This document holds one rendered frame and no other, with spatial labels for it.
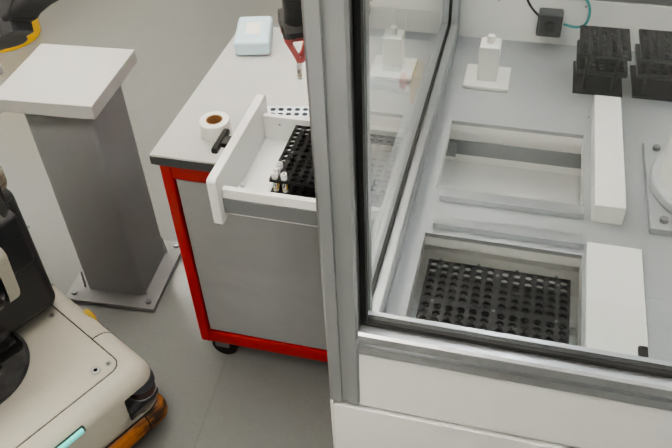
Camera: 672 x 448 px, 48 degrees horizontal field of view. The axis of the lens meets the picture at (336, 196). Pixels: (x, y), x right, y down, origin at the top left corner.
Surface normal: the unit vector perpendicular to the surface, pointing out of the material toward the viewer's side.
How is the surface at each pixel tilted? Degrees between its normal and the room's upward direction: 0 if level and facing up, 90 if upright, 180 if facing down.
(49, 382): 0
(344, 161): 90
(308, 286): 90
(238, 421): 1
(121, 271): 90
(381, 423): 90
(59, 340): 0
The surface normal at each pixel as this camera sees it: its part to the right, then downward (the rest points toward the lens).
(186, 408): -0.04, -0.75
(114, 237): -0.18, 0.65
